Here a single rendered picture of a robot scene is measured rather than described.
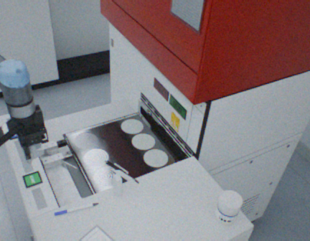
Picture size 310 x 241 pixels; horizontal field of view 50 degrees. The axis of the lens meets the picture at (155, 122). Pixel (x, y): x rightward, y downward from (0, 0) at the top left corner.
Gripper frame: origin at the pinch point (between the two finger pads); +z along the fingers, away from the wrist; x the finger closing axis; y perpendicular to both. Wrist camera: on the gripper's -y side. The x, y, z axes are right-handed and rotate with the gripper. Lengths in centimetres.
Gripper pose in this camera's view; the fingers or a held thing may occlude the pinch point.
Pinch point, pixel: (27, 161)
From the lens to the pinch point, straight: 116.5
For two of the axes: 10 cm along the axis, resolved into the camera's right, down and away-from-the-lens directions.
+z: -0.7, 7.6, 6.5
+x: -5.0, -5.9, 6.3
